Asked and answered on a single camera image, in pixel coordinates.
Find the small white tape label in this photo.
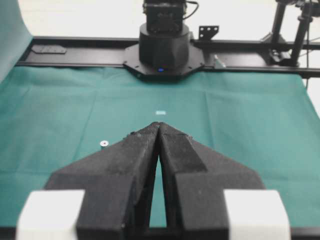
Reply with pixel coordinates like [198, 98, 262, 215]
[155, 110, 167, 116]

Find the black perforated corner bracket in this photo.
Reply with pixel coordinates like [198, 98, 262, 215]
[198, 25, 220, 41]

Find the black aluminium frame rail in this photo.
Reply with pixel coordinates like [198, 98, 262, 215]
[15, 36, 320, 79]

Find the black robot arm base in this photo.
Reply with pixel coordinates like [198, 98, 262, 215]
[123, 0, 205, 78]

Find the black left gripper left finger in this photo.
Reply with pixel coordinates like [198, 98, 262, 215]
[44, 122, 160, 240]

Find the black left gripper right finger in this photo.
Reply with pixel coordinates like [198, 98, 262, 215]
[158, 123, 266, 240]

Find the small metal shaft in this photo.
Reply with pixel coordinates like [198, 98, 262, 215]
[99, 140, 109, 148]

